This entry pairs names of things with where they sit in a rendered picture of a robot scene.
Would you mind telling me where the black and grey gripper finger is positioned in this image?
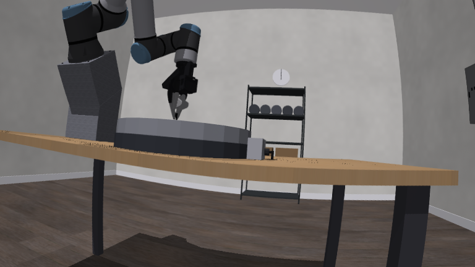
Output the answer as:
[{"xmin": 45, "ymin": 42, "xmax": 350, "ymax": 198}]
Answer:
[
  {"xmin": 176, "ymin": 93, "xmax": 189, "ymax": 120},
  {"xmin": 168, "ymin": 84, "xmax": 182, "ymax": 119}
]

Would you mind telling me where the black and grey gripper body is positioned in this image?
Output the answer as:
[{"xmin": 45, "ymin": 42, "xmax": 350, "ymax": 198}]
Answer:
[{"xmin": 170, "ymin": 61, "xmax": 198, "ymax": 95}]

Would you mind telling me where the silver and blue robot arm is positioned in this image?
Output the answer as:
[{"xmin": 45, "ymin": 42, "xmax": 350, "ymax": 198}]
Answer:
[{"xmin": 62, "ymin": 0, "xmax": 201, "ymax": 64}]

